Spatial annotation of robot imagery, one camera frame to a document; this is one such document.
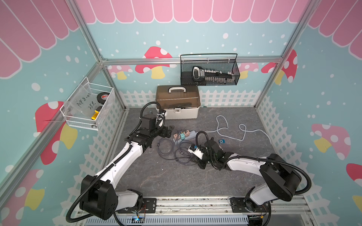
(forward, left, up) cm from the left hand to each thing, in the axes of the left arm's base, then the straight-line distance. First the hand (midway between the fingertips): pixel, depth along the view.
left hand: (166, 126), depth 83 cm
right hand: (-13, -15, -15) cm, 25 cm away
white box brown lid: (+24, -7, -2) cm, 25 cm away
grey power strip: (+8, -17, -20) cm, 27 cm away
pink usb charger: (+4, -12, -13) cm, 19 cm away
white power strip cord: (+16, -53, -21) cm, 59 cm away
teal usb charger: (+2, -9, -13) cm, 16 cm away
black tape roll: (+10, +36, +13) cm, 40 cm away
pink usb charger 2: (0, -6, -11) cm, 13 cm away
